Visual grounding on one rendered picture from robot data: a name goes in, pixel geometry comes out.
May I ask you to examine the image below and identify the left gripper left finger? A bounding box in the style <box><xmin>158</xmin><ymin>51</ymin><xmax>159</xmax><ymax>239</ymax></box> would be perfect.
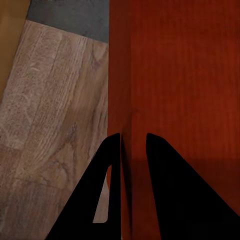
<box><xmin>45</xmin><ymin>133</ymin><xmax>122</xmax><ymax>240</ymax></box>

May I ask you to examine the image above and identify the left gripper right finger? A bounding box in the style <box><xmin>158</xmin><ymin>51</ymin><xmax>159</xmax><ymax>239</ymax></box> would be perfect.
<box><xmin>146</xmin><ymin>133</ymin><xmax>240</xmax><ymax>240</ymax></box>

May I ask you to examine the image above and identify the storage box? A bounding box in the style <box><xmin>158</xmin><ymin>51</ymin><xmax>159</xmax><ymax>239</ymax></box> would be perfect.
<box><xmin>106</xmin><ymin>0</ymin><xmax>240</xmax><ymax>240</ymax></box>

